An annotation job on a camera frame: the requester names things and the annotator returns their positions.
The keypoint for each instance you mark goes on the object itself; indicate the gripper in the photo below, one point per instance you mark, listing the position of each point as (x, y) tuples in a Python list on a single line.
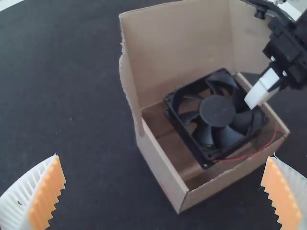
[(291, 52)]

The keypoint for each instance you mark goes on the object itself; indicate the black mat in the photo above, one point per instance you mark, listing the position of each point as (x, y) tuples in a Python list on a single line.
[(60, 83)]

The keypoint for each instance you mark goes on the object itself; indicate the black square fan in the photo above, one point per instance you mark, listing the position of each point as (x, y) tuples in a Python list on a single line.
[(217, 111)]

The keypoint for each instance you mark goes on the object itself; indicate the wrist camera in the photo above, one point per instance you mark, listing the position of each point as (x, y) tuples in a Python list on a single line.
[(260, 13)]

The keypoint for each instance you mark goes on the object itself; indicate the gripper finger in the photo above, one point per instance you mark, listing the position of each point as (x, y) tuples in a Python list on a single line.
[(287, 196), (28, 198)]

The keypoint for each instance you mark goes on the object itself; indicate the cardboard box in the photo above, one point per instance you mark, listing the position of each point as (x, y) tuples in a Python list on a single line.
[(172, 60)]

